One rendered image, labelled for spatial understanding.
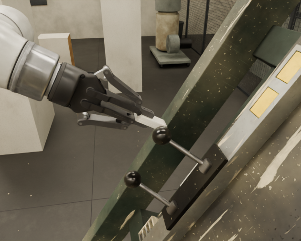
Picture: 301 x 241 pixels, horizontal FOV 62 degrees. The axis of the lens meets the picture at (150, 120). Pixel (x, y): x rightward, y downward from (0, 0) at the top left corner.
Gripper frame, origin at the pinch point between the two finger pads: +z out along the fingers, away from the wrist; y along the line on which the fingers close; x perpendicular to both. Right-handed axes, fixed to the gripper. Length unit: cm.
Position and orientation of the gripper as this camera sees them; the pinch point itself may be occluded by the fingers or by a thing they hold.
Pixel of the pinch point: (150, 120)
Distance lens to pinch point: 52.4
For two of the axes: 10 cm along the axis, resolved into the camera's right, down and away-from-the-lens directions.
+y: -5.0, 7.9, 3.6
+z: 8.5, 3.5, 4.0
